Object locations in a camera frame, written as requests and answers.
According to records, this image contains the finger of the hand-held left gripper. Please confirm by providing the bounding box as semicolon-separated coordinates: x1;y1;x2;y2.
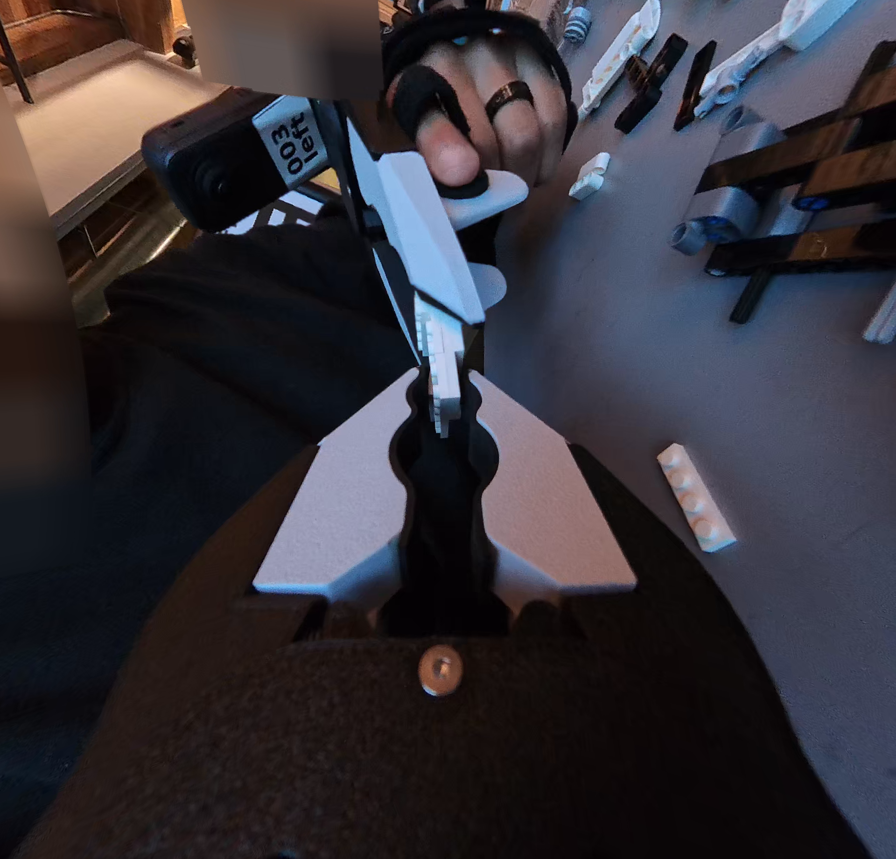
345;117;422;366
377;151;487;327

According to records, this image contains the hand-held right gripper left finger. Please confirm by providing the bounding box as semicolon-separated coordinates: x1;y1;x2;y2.
252;364;452;636

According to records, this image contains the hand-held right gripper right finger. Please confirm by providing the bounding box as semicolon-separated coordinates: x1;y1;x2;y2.
448;368;639;632

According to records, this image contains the white lego plate assembly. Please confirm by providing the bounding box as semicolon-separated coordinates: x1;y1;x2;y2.
413;292;466;440

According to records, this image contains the white four-stud lego brick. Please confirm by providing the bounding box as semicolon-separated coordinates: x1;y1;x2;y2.
657;442;739;555

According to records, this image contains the small white lego piece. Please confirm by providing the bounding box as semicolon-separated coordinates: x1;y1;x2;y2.
567;151;612;201

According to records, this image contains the long white lego panel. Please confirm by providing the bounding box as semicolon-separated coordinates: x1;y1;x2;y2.
577;0;663;115

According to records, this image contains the black lego cross piece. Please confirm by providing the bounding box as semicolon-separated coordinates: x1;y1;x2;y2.
615;33;689;135

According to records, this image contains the black lego beam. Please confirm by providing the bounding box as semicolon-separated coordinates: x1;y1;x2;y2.
672;40;719;132

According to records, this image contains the lego truck model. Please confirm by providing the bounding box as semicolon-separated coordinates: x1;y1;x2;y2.
671;40;896;327

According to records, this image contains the white ribbed lego piece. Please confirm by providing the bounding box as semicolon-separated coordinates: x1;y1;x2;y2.
861;287;896;346

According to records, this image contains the large white lego panel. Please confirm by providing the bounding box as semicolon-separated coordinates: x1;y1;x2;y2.
696;0;891;119

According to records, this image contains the person's left hand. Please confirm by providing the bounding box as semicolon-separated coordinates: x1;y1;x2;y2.
385;19;571;189

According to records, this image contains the grey low bench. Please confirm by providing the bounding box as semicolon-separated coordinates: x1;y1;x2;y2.
13;57;235;240

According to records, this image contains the wooden cabinet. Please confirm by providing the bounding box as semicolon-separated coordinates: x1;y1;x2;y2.
0;0;175;84

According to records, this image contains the black finger ring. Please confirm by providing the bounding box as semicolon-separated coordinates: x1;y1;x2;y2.
486;80;537;123

